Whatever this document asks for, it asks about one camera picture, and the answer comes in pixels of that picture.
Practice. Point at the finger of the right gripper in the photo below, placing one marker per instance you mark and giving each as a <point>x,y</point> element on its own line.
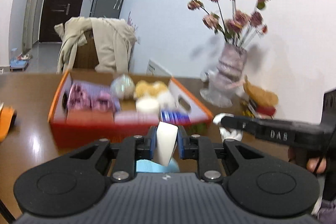
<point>291,133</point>

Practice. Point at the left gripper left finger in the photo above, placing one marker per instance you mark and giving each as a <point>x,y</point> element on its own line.
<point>129,151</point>

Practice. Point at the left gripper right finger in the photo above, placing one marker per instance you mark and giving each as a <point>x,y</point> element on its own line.
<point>200,149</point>

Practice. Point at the purple woven cloth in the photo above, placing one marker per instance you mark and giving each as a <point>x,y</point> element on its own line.
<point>88,96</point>

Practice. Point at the person's right hand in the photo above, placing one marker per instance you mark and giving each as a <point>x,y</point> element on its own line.
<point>299,156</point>

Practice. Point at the blue tissue pack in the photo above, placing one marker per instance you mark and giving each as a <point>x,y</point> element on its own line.
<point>174,117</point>

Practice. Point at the brown plush toy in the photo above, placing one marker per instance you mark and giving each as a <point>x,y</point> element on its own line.
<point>264,101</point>

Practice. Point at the yellow white plush dog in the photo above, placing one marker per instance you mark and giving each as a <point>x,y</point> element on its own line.
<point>157,90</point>

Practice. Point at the pink glass flower vase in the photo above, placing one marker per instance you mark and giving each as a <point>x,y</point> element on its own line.
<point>224,77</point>

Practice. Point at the red orange cardboard box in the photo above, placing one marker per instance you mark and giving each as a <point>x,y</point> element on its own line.
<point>76,128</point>

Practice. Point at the white leaning board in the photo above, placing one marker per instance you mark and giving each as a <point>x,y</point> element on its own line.
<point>154,69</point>

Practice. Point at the brown wooden chair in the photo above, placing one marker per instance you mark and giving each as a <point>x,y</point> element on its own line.
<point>86,56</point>

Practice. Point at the beige coat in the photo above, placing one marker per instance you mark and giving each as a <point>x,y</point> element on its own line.
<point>114,40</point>

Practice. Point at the pink artificial flowers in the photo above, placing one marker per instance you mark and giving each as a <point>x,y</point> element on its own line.
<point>240,27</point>

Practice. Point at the blue shoe rack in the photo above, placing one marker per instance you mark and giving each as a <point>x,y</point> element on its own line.
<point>19,62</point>

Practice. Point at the dark brown entrance door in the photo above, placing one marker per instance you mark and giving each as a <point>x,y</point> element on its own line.
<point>55,12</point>

